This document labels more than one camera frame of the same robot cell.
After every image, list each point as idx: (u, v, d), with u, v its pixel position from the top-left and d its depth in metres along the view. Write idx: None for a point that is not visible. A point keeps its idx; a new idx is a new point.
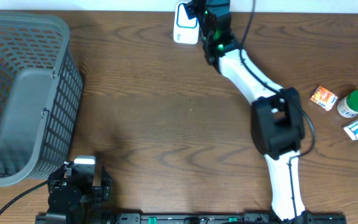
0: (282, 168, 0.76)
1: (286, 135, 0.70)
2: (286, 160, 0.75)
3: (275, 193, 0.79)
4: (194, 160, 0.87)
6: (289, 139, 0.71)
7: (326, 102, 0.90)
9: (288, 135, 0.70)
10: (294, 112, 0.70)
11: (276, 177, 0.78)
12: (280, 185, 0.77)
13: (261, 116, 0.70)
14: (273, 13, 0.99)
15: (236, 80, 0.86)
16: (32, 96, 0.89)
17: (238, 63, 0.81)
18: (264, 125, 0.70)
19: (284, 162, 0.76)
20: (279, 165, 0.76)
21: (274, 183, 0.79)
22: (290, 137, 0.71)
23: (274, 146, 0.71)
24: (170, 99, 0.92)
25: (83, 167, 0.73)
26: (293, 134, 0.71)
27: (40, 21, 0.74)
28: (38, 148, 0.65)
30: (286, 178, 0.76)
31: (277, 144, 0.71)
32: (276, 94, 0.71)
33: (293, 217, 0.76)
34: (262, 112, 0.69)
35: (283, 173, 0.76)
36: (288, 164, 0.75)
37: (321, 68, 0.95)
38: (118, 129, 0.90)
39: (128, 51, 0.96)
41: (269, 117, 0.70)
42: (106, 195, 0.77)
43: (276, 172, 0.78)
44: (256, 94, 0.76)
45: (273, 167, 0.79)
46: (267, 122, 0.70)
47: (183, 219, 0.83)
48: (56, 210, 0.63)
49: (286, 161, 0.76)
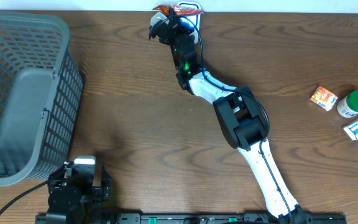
0: (257, 159, 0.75)
1: (250, 126, 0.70)
2: (258, 148, 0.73)
3: (263, 188, 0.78)
4: (194, 160, 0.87)
6: (254, 129, 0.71)
7: (326, 102, 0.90)
9: (252, 126, 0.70)
10: (252, 104, 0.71)
11: (256, 170, 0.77)
12: (263, 179, 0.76)
13: (223, 111, 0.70)
14: (273, 12, 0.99)
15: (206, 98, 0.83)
16: (32, 96, 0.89)
17: (201, 82, 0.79)
18: (225, 120, 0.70)
19: (257, 152, 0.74)
20: (253, 157, 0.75)
21: (257, 178, 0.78)
22: (255, 127, 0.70)
23: (243, 139, 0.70)
24: (170, 99, 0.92)
25: (84, 167, 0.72)
26: (257, 123, 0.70)
27: (40, 21, 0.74)
28: (38, 148, 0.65)
30: (265, 170, 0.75)
31: (244, 135, 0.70)
32: (233, 92, 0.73)
33: (286, 212, 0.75)
34: (223, 107, 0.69)
35: (260, 164, 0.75)
36: (260, 152, 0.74)
37: (321, 68, 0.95)
38: (118, 129, 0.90)
39: (128, 51, 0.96)
41: (230, 111, 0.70)
42: (106, 195, 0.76)
43: (253, 165, 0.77)
44: None
45: (249, 161, 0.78)
46: (230, 116, 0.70)
47: (183, 219, 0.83)
48: (56, 210, 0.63)
49: (258, 150, 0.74)
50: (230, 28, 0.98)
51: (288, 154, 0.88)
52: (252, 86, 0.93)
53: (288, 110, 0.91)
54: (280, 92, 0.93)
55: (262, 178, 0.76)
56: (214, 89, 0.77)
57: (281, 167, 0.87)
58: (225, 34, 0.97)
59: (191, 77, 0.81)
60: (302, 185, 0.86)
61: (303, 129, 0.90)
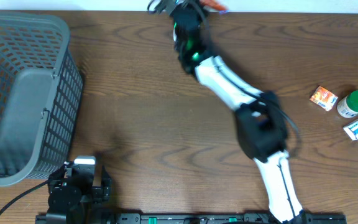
0: (273, 172, 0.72)
1: (272, 136, 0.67)
2: (277, 162, 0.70)
3: (272, 197, 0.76)
4: (194, 160, 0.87)
6: (275, 140, 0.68)
7: (326, 102, 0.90)
9: (275, 136, 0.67)
10: (276, 115, 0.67)
11: (269, 180, 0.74)
12: (276, 189, 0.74)
13: (246, 122, 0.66)
14: (273, 13, 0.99)
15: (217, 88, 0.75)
16: (32, 96, 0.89)
17: (214, 71, 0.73)
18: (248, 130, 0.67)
19: (275, 164, 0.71)
20: (269, 169, 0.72)
21: (269, 186, 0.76)
22: (276, 138, 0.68)
23: (262, 150, 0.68)
24: (170, 99, 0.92)
25: (84, 167, 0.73)
26: (278, 135, 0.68)
27: (40, 21, 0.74)
28: (38, 148, 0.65)
30: (282, 183, 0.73)
31: (265, 146, 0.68)
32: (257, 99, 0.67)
33: (291, 218, 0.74)
34: (246, 117, 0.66)
35: (276, 176, 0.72)
36: (278, 165, 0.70)
37: (321, 68, 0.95)
38: (118, 129, 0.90)
39: (128, 51, 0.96)
41: (253, 121, 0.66)
42: (106, 195, 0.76)
43: (268, 175, 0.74)
44: (236, 101, 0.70)
45: (263, 170, 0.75)
46: (253, 128, 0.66)
47: (183, 219, 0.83)
48: (56, 210, 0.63)
49: (277, 163, 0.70)
50: (230, 28, 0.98)
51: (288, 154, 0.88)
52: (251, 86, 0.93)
53: (288, 110, 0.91)
54: (280, 92, 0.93)
55: (275, 188, 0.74)
56: (230, 85, 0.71)
57: None
58: (225, 34, 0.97)
59: (197, 59, 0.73)
60: (302, 185, 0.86)
61: (303, 130, 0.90)
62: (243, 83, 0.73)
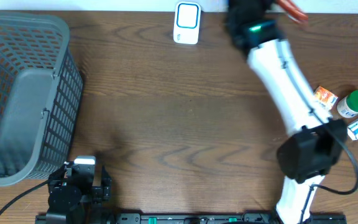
0: (302, 189, 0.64)
1: (321, 167, 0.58)
2: (311, 183, 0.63)
3: (286, 203, 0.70)
4: (194, 160, 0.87)
6: (321, 167, 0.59)
7: (326, 102, 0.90)
9: (322, 167, 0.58)
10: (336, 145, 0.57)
11: (292, 197, 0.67)
12: (296, 201, 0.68)
13: (300, 147, 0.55)
14: None
15: (269, 80, 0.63)
16: (32, 97, 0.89)
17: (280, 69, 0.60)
18: (301, 153, 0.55)
19: (307, 183, 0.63)
20: (299, 190, 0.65)
21: (287, 200, 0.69)
22: (324, 168, 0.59)
23: (305, 173, 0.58)
24: (170, 99, 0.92)
25: (83, 167, 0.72)
26: (327, 163, 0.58)
27: (40, 21, 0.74)
28: (38, 148, 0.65)
30: (305, 198, 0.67)
31: (309, 174, 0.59)
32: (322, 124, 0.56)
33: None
34: (304, 139, 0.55)
35: (301, 196, 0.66)
36: (311, 186, 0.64)
37: (321, 68, 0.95)
38: (118, 129, 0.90)
39: (128, 51, 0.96)
41: (310, 146, 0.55)
42: (106, 195, 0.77)
43: (293, 193, 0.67)
44: (298, 122, 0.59)
45: (289, 184, 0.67)
46: (305, 155, 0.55)
47: (183, 219, 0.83)
48: (56, 210, 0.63)
49: (310, 183, 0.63)
50: None
51: None
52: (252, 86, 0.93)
53: None
54: None
55: (295, 205, 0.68)
56: (296, 96, 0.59)
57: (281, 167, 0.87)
58: None
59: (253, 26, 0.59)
60: None
61: None
62: (314, 100, 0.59)
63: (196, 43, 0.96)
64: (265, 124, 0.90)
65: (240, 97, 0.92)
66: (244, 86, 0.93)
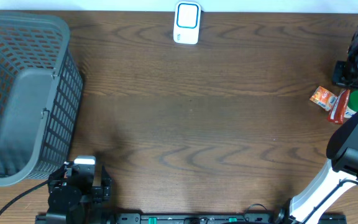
0: (330, 181, 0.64)
1: None
2: (342, 177, 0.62)
3: (307, 193, 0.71)
4: (194, 160, 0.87)
6: None
7: (326, 102, 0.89)
9: None
10: None
11: (319, 185, 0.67)
12: (317, 193, 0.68)
13: None
14: (273, 13, 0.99)
15: None
16: (32, 96, 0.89)
17: None
18: (355, 132, 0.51)
19: (338, 178, 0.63)
20: (328, 179, 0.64)
21: (312, 187, 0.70)
22: None
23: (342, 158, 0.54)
24: (170, 99, 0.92)
25: (84, 167, 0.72)
26: None
27: (39, 21, 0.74)
28: (38, 149, 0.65)
30: (329, 195, 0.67)
31: (348, 163, 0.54)
32: None
33: (301, 220, 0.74)
34: None
35: (327, 188, 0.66)
36: (340, 182, 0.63)
37: (321, 68, 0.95)
38: (118, 129, 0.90)
39: (128, 51, 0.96)
41: None
42: (106, 195, 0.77)
43: (321, 181, 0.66)
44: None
45: (323, 172, 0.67)
46: None
47: (183, 219, 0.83)
48: (56, 210, 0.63)
49: (341, 178, 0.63)
50: (230, 28, 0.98)
51: (288, 154, 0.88)
52: (251, 86, 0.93)
53: (288, 110, 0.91)
54: (280, 92, 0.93)
55: (315, 194, 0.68)
56: None
57: (281, 167, 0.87)
58: (225, 34, 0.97)
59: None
60: (302, 185, 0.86)
61: (303, 130, 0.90)
62: None
63: (196, 43, 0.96)
64: (265, 124, 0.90)
65: (240, 96, 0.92)
66: (244, 86, 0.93)
